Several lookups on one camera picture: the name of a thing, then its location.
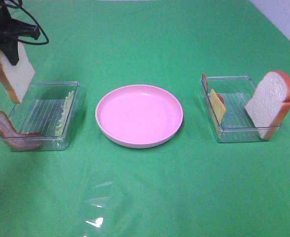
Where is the bread slice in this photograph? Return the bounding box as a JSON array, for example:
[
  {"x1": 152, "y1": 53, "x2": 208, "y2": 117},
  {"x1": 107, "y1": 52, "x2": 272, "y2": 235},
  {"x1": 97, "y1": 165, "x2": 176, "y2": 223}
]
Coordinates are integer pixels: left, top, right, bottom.
[
  {"x1": 0, "y1": 42, "x2": 35, "y2": 104},
  {"x1": 245, "y1": 71, "x2": 290, "y2": 140}
]

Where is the bacon strip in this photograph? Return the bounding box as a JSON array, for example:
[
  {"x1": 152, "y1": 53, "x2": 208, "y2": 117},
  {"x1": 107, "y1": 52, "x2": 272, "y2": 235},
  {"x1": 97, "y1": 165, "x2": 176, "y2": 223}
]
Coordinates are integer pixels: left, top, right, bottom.
[
  {"x1": 202, "y1": 73, "x2": 224, "y2": 103},
  {"x1": 0, "y1": 111, "x2": 42, "y2": 151}
]

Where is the green tablecloth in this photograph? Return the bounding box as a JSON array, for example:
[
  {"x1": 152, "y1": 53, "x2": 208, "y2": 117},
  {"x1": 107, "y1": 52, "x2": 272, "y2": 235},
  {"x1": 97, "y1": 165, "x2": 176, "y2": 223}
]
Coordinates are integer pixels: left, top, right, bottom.
[{"x1": 0, "y1": 0, "x2": 290, "y2": 237}]

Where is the right clear plastic tray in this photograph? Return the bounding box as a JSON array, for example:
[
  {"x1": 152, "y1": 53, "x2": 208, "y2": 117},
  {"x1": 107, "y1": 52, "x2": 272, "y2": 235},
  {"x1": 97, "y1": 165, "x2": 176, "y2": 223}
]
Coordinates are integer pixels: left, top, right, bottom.
[{"x1": 200, "y1": 76, "x2": 282, "y2": 143}]

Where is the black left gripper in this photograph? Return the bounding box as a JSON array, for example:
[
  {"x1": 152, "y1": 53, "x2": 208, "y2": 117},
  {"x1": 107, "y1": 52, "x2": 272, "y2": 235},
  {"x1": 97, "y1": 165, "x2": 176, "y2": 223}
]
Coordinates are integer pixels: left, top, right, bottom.
[{"x1": 0, "y1": 0, "x2": 40, "y2": 66}]

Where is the clear plastic tray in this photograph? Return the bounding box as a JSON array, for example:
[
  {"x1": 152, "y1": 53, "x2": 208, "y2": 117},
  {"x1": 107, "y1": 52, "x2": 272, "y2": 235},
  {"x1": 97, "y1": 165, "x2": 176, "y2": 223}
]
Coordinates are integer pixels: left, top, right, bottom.
[
  {"x1": 8, "y1": 81, "x2": 80, "y2": 151},
  {"x1": 200, "y1": 76, "x2": 282, "y2": 143}
]

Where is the yellow cheese slice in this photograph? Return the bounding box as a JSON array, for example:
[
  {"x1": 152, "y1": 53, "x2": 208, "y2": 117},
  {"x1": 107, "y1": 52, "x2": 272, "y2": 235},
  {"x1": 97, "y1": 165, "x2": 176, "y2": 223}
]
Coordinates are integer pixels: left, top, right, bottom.
[{"x1": 210, "y1": 89, "x2": 226, "y2": 124}]

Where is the pink round plate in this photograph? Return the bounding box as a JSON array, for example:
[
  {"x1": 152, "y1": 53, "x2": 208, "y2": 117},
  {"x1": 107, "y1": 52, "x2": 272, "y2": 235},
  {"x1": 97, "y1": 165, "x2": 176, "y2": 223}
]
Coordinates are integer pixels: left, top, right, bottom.
[{"x1": 95, "y1": 84, "x2": 183, "y2": 149}]

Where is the left clear plastic tray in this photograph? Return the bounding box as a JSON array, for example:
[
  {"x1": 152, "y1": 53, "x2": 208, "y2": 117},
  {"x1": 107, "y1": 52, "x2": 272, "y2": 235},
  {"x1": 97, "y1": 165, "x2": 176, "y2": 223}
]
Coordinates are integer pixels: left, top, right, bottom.
[{"x1": 8, "y1": 81, "x2": 80, "y2": 151}]

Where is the green lettuce leaf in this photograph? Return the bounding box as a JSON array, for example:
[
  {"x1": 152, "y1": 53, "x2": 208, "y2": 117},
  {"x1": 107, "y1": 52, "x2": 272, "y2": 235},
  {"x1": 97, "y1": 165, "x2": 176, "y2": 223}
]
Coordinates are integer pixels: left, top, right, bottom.
[{"x1": 54, "y1": 91, "x2": 74, "y2": 136}]

